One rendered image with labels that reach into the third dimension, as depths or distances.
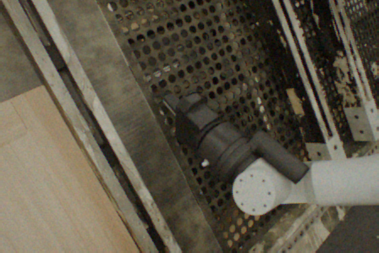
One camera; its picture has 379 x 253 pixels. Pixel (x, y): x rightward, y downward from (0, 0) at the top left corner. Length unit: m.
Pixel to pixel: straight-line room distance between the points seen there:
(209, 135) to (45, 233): 0.32
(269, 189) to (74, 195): 0.33
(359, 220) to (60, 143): 1.81
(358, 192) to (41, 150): 0.48
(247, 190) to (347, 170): 0.14
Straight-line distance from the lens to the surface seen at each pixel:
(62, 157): 0.56
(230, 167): 0.48
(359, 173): 0.45
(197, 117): 0.51
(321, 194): 0.46
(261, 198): 0.44
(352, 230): 2.02
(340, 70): 1.03
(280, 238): 0.82
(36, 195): 0.57
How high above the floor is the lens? 1.64
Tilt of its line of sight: 45 degrees down
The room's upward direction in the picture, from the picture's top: straight up
